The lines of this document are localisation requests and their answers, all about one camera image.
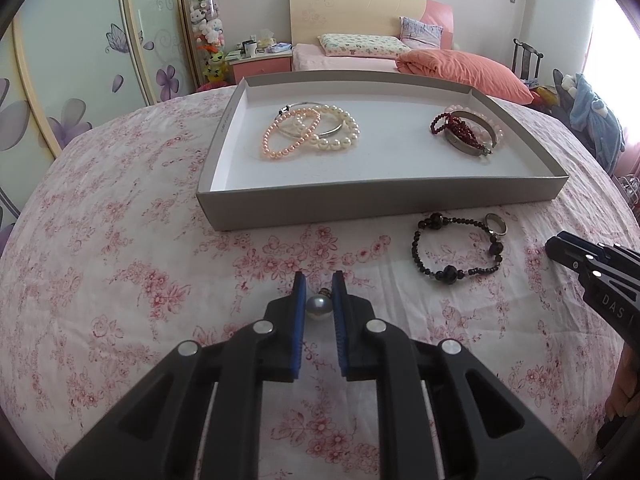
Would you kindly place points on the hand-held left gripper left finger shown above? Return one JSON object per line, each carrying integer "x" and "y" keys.
{"x": 299, "y": 330}

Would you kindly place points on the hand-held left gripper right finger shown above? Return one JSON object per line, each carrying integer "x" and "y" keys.
{"x": 340, "y": 330}

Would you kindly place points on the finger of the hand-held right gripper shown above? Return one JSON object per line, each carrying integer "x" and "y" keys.
{"x": 585, "y": 240}
{"x": 605, "y": 290}

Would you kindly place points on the pearl earring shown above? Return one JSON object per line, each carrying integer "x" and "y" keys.
{"x": 317, "y": 307}

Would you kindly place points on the wide silver cuff bangle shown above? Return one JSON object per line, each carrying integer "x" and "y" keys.
{"x": 467, "y": 147}

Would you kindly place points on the grey cardboard tray box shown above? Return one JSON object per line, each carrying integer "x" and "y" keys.
{"x": 380, "y": 160}

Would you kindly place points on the thin silver bangle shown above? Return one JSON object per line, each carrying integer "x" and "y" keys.
{"x": 285, "y": 109}

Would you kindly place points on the person's right hand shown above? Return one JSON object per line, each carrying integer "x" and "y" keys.
{"x": 625, "y": 385}

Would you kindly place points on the blue plush garment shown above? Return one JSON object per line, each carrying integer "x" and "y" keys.
{"x": 597, "y": 120}

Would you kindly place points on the dark office chair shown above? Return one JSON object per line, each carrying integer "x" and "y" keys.
{"x": 561, "y": 100}

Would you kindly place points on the colourful toy pile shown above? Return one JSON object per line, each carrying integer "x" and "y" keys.
{"x": 542, "y": 94}

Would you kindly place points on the pink curtain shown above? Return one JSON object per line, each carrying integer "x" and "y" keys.
{"x": 615, "y": 60}

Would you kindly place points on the dark wooden chair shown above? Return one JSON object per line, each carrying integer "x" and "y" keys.
{"x": 527, "y": 57}

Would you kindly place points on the orange pillow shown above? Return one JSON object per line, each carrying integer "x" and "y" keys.
{"x": 460, "y": 72}

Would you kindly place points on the purple print pillow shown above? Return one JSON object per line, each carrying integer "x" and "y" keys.
{"x": 422, "y": 32}

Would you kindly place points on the pink bed sheet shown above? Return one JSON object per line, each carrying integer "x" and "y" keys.
{"x": 340, "y": 62}

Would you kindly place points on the pink white nightstand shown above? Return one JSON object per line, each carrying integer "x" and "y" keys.
{"x": 260, "y": 65}

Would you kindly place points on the white mug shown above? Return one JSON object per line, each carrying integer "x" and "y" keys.
{"x": 250, "y": 49}

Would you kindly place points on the floral print pillow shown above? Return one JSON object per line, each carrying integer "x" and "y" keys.
{"x": 360, "y": 45}

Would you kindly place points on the clear tube of plush toys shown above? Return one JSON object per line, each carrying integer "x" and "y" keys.
{"x": 207, "y": 30}

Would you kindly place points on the beige pink bed headboard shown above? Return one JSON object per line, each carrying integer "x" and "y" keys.
{"x": 360, "y": 10}

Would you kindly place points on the flower print sliding wardrobe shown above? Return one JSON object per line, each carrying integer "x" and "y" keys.
{"x": 75, "y": 35}

